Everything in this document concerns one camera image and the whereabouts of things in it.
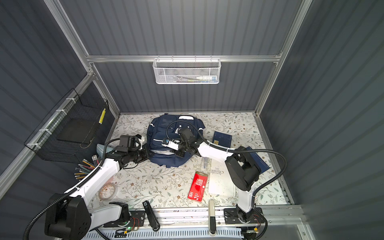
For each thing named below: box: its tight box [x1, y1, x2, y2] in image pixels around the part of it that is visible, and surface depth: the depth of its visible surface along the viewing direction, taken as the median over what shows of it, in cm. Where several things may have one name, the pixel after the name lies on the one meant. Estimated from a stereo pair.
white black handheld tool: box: [208, 199, 217, 236], surface depth 71 cm
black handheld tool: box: [142, 200, 161, 232], surface depth 74 cm
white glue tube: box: [196, 76, 217, 81], surface depth 92 cm
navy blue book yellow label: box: [212, 131, 233, 148], surface depth 107 cm
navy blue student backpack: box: [146, 114, 206, 168], surface depth 93 cm
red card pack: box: [187, 171, 209, 202], surface depth 86 cm
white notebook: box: [209, 159, 236, 197], surface depth 85 cm
